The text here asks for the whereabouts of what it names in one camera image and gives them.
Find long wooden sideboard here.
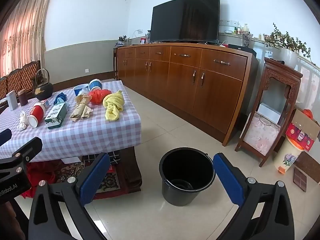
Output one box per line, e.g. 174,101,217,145
114,43,258,145

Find carved wooden side stand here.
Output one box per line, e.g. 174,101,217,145
235,58,303,167

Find floral cream waste bin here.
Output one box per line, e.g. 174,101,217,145
273,136,304,174

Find white tissue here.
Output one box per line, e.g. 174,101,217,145
17,111,28,131

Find black flat television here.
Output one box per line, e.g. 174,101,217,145
150,0,220,43

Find red cloth under table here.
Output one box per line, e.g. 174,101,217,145
21,160,64,199

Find small potted succulent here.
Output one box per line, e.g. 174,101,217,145
115,35,130,47

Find yellow cloth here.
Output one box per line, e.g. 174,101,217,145
103,90,125,121

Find dark blue towel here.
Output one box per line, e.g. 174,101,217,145
54,92,67,105

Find white rectangular box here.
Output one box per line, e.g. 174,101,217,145
6,90,18,111

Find light blue plastic tub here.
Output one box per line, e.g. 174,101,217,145
73,83,89,96

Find red mesh bag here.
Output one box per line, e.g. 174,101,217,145
89,89,112,105

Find brown paper bag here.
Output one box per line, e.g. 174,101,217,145
70,94,93,122

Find dark brown jar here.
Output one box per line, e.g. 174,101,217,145
18,89,28,106

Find wooden lattice bench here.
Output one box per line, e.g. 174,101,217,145
0,61,41,99

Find blue white paper cup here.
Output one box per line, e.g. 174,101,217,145
89,79,103,91

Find black plastic bucket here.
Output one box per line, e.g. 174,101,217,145
159,147,216,206

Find green white carton box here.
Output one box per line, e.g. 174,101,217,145
44,102,67,129

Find glass vase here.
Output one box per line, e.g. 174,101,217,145
241,31,253,48

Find brown tile sample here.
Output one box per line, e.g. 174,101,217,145
293,167,307,192

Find pink curtain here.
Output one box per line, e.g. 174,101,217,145
1,0,50,77

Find black iron teapot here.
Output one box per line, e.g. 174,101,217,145
34,68,53,101

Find pink floral bag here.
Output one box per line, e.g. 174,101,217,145
244,112,280,156

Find cardboard box with red packs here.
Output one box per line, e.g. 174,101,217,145
286,108,319,152

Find potted green plant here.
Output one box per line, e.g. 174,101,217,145
264,23,316,66

